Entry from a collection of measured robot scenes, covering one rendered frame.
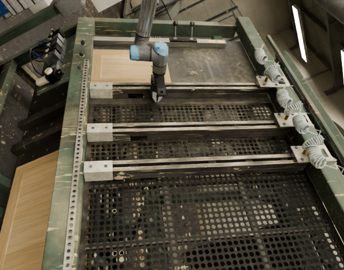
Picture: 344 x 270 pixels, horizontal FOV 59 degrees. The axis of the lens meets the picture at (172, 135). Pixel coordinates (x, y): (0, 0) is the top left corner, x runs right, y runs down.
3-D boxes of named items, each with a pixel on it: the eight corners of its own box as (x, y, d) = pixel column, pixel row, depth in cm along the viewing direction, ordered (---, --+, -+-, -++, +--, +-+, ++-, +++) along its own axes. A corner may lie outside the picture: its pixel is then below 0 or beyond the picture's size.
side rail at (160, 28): (95, 30, 237) (94, 17, 228) (231, 34, 255) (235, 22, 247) (95, 35, 233) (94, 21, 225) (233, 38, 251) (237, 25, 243)
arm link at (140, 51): (130, 53, 163) (150, 55, 164) (129, 63, 154) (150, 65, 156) (130, 39, 158) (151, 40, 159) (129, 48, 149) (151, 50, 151)
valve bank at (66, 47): (33, 32, 205) (62, 16, 200) (48, 49, 216) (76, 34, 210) (18, 79, 172) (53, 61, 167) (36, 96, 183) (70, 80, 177)
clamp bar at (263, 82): (91, 89, 181) (87, 54, 163) (277, 89, 201) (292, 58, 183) (90, 100, 175) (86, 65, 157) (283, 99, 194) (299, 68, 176)
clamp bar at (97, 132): (88, 130, 160) (83, 95, 142) (298, 125, 179) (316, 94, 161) (87, 144, 153) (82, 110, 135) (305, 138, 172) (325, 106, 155)
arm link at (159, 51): (151, 39, 155) (169, 41, 156) (150, 58, 163) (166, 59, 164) (151, 48, 149) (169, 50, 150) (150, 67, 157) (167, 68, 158)
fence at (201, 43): (94, 41, 216) (93, 36, 213) (223, 44, 231) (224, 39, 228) (93, 45, 212) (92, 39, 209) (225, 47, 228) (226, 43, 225)
